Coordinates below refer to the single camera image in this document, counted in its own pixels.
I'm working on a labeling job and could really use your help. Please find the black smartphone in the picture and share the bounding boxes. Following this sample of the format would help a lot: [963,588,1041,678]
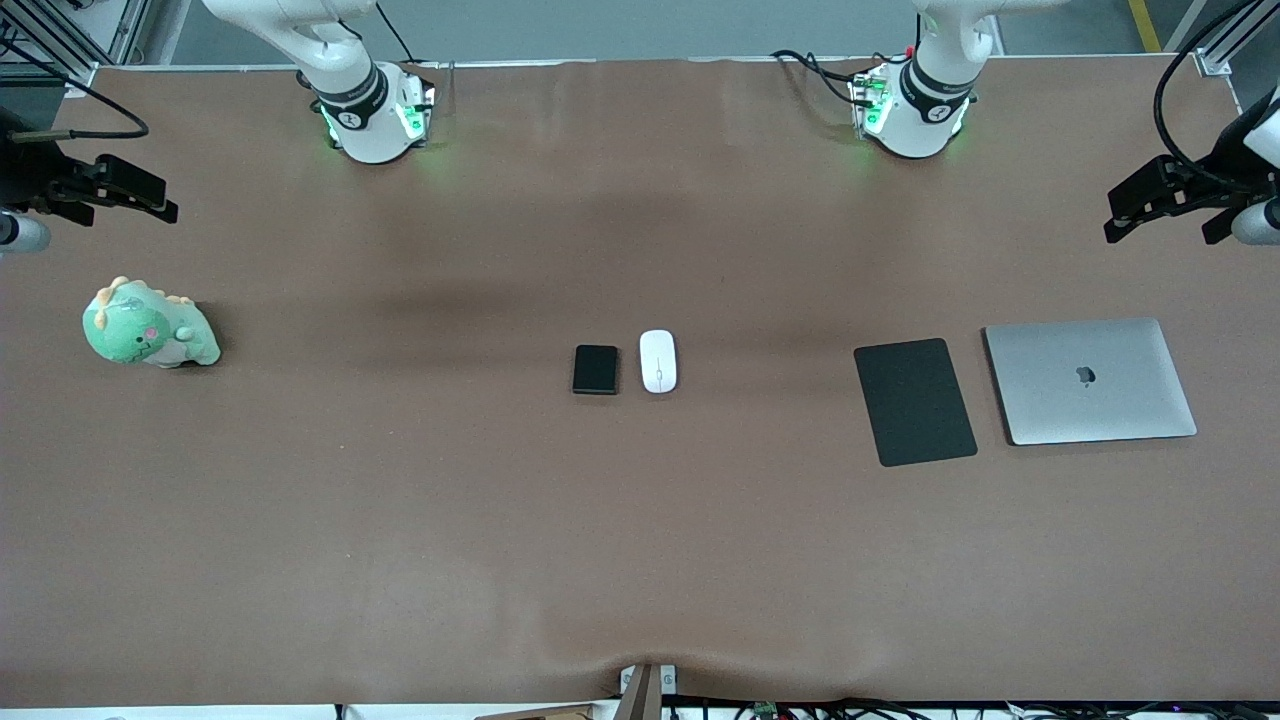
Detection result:
[572,344,621,397]

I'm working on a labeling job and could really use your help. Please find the white computer mouse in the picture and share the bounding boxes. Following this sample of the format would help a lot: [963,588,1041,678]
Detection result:
[639,329,679,395]

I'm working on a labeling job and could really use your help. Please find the black mouse pad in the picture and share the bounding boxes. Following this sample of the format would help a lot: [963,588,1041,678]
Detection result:
[853,337,979,468]

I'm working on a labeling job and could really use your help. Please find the green dinosaur plush toy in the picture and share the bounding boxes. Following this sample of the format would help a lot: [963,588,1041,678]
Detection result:
[82,276,223,369]

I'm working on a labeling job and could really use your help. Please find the silver laptop with apple logo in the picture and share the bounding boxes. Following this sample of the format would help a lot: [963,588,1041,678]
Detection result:
[982,317,1199,447]

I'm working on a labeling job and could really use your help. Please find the aluminium frame profile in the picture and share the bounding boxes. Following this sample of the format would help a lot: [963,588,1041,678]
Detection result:
[0,0,153,73]
[1165,0,1280,77]

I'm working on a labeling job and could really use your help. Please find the black right arm base cable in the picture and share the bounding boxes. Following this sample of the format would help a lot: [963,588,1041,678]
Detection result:
[374,0,419,64]

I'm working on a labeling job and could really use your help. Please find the black left arm base cables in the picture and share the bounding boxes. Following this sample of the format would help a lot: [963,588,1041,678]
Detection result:
[769,48,873,107]

